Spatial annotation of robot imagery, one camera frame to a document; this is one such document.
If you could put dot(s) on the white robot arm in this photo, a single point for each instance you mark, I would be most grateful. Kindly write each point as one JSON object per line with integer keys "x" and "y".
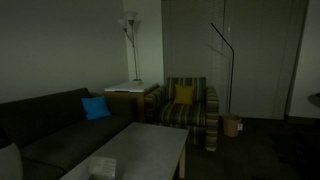
{"x": 11, "y": 167}

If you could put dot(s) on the beige waste basket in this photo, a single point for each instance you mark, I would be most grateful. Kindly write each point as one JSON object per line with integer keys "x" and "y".
{"x": 230, "y": 124}

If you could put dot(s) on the blue tea bag box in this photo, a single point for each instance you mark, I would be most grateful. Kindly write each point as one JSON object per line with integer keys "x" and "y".
{"x": 102, "y": 168}

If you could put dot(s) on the yellow cushion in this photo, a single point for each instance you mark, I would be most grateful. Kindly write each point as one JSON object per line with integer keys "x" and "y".
{"x": 184, "y": 94}

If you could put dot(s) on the striped armchair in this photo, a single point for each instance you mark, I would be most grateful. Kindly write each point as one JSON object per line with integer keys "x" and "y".
{"x": 200, "y": 118}

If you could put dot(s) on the window blinds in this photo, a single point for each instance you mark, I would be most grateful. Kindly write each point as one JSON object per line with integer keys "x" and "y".
{"x": 265, "y": 35}

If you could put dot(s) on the white multi-head floor lamp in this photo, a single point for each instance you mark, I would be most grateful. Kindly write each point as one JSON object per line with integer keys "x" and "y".
{"x": 127, "y": 25}

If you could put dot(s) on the white top side table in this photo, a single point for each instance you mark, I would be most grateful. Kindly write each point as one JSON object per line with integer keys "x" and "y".
{"x": 131, "y": 90}

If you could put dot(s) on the thin black floor lamp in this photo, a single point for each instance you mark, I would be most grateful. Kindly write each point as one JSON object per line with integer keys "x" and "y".
{"x": 231, "y": 69}

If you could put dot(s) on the dark grey sofa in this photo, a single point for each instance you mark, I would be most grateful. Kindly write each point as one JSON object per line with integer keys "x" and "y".
{"x": 53, "y": 133}

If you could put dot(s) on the blue cushion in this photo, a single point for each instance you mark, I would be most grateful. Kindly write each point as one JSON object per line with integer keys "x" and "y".
{"x": 95, "y": 107}

